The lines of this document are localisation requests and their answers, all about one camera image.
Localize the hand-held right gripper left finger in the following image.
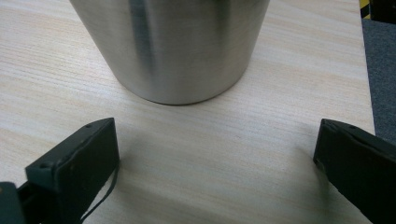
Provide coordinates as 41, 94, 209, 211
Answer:
18, 117, 120, 224

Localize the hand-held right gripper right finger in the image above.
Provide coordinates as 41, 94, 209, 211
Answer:
312, 118, 396, 224

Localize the stainless steel tumbler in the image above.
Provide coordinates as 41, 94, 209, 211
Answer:
68, 0, 271, 106

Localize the yellow-black striped stand base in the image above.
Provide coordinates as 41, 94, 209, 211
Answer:
359, 0, 396, 24

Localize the thin black cord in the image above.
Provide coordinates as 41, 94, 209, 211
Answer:
80, 163, 120, 224

